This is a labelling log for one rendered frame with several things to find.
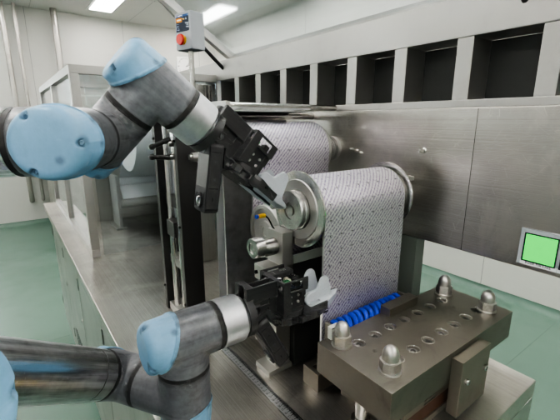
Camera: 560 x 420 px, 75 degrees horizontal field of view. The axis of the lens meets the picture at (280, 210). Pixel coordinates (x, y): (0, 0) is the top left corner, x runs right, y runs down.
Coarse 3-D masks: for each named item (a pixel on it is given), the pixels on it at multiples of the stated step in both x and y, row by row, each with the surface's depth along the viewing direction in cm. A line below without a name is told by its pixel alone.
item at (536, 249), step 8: (528, 240) 68; (536, 240) 67; (544, 240) 66; (552, 240) 65; (528, 248) 68; (536, 248) 67; (544, 248) 66; (552, 248) 65; (528, 256) 69; (536, 256) 68; (544, 256) 67; (552, 256) 66; (544, 264) 67; (552, 264) 66
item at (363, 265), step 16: (384, 224) 77; (400, 224) 80; (336, 240) 69; (352, 240) 72; (368, 240) 75; (384, 240) 78; (400, 240) 81; (336, 256) 70; (352, 256) 73; (368, 256) 76; (384, 256) 79; (336, 272) 71; (352, 272) 74; (368, 272) 77; (384, 272) 80; (352, 288) 75; (368, 288) 78; (384, 288) 81; (336, 304) 73; (352, 304) 76; (320, 320) 71
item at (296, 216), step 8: (288, 192) 68; (296, 192) 68; (288, 200) 69; (296, 200) 67; (304, 200) 67; (288, 208) 69; (296, 208) 67; (304, 208) 66; (280, 216) 72; (288, 216) 70; (296, 216) 68; (304, 216) 66; (288, 224) 70; (296, 224) 68; (304, 224) 68
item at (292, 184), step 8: (288, 184) 71; (296, 184) 69; (304, 184) 67; (304, 192) 67; (312, 200) 66; (312, 208) 66; (312, 216) 66; (312, 224) 67; (296, 232) 71; (304, 232) 69; (312, 232) 67
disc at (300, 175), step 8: (288, 176) 71; (296, 176) 69; (304, 176) 67; (312, 184) 66; (312, 192) 66; (320, 192) 64; (320, 200) 65; (320, 208) 65; (320, 216) 65; (280, 224) 75; (320, 224) 65; (320, 232) 66; (296, 240) 72; (304, 240) 70; (312, 240) 68
